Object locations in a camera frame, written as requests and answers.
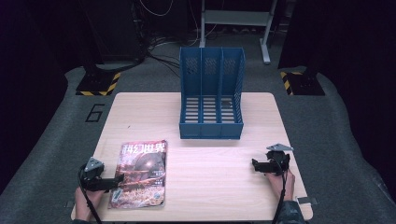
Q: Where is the person's right hand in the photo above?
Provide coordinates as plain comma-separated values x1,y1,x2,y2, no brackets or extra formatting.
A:
264,168,296,202

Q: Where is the person's left hand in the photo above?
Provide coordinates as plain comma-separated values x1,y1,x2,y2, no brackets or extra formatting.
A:
74,186,106,222

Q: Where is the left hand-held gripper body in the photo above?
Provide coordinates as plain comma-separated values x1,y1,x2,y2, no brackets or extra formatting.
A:
79,157,110,192

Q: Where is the white metal desk frame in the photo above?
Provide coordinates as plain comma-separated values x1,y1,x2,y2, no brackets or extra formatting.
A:
199,0,278,65

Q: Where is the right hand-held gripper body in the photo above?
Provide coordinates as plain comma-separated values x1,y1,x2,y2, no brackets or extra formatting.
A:
262,143,294,175

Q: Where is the colourful magazine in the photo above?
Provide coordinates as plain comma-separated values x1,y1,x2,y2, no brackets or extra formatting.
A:
107,139,168,210

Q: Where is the white hanging cable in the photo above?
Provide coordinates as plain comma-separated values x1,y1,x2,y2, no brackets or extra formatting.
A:
139,0,175,18

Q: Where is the blue plastic file organizer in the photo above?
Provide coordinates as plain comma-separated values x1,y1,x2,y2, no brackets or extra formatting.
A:
178,46,247,140

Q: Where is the black stand base striped edge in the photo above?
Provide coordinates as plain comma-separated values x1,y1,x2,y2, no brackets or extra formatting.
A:
75,63,122,97
279,68,327,97

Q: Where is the bundle of floor cables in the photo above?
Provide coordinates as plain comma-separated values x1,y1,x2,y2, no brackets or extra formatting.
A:
132,27,202,77

